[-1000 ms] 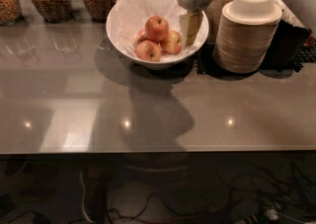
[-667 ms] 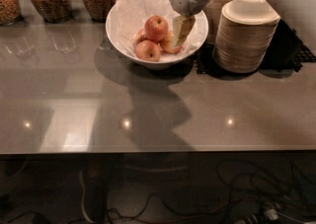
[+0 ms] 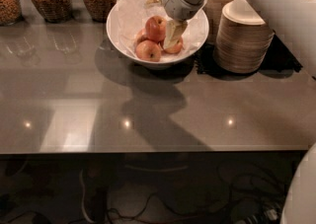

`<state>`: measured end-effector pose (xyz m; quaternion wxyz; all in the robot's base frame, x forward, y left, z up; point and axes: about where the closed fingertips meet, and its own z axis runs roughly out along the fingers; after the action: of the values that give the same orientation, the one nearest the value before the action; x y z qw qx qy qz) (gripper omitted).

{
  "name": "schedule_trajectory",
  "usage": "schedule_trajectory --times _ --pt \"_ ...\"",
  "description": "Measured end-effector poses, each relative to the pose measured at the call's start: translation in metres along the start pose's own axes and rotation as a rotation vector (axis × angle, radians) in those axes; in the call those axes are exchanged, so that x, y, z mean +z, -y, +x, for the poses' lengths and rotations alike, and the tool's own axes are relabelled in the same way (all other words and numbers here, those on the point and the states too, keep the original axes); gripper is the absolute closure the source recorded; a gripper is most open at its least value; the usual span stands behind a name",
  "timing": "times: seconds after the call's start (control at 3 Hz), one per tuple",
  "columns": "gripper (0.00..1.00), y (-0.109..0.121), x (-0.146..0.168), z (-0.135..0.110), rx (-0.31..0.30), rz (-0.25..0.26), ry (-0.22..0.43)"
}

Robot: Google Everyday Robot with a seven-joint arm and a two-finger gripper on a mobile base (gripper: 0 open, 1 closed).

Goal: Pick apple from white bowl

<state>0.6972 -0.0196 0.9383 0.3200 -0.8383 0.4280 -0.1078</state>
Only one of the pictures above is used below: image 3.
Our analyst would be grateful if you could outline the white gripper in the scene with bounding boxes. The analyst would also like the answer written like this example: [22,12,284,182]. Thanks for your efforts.
[145,0,204,49]

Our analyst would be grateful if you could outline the top red yellow apple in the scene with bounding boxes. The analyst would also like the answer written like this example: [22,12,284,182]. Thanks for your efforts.
[145,16,166,42]

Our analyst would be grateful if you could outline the red yellow apple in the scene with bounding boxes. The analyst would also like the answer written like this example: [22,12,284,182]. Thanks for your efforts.
[145,16,166,42]
[135,39,162,62]
[160,38,183,54]

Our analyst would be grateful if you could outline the hidden back red apple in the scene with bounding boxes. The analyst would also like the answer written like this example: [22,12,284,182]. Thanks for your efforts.
[134,29,147,45]

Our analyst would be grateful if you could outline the white ceramic bowl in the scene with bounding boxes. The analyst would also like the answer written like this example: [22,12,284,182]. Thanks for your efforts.
[106,0,210,70]

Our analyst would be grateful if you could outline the right red yellow apple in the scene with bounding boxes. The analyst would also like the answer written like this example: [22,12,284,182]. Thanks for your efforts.
[160,38,183,54]

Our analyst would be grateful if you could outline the front red yellow apple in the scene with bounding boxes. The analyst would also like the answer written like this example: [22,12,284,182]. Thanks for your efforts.
[135,39,162,62]

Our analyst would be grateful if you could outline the rear stack of paper bowls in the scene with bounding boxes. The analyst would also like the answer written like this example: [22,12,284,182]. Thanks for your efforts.
[203,0,233,44]

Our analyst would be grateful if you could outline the stack of paper bowls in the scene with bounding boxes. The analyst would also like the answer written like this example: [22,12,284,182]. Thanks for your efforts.
[203,0,233,44]
[213,0,275,74]

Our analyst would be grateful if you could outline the front stack of paper bowls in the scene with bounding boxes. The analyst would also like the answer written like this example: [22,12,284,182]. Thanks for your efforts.
[213,0,275,74]

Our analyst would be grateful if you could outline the black placemat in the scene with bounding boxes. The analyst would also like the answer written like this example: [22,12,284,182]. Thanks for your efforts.
[194,37,303,79]

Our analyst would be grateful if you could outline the left glass cereal jar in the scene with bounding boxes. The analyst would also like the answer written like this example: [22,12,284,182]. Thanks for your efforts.
[0,0,22,26]

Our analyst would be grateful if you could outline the white cable under table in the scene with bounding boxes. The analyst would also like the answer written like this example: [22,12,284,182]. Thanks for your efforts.
[79,168,97,224]

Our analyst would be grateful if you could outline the black cables under table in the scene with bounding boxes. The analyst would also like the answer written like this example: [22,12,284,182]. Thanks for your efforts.
[105,158,290,224]

